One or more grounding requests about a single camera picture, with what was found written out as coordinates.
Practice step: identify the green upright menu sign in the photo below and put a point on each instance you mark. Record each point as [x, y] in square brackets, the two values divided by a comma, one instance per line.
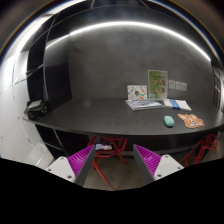
[157, 84]

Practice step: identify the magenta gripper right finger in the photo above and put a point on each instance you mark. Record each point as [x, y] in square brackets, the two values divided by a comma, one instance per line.
[153, 166]

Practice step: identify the teal computer mouse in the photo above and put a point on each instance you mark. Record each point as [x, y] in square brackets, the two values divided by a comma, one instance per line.
[169, 121]

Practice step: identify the small colourful box on chair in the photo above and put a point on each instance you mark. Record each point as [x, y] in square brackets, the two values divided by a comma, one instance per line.
[103, 147]

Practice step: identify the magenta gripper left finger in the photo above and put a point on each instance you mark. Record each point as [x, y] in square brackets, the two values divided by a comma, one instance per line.
[74, 168]

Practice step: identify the black bag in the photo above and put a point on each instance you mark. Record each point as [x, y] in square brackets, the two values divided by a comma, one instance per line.
[36, 109]

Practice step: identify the white wall switch plates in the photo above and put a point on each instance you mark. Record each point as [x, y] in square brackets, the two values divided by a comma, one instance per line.
[177, 85]

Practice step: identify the curved LED light strip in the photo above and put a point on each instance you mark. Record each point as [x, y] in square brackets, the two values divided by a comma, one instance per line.
[132, 25]

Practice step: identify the white and blue booklet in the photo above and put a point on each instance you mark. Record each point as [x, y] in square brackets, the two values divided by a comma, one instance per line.
[177, 104]

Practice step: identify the red metal chair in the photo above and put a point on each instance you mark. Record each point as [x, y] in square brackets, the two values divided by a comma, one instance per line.
[118, 145]
[207, 143]

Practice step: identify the white illustrated card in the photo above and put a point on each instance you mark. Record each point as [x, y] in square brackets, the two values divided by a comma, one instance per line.
[136, 92]

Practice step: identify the red metal chair right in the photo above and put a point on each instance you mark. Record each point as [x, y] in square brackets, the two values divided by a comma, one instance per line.
[207, 143]

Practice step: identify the black shelving unit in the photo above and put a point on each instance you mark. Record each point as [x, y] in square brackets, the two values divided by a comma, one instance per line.
[47, 67]

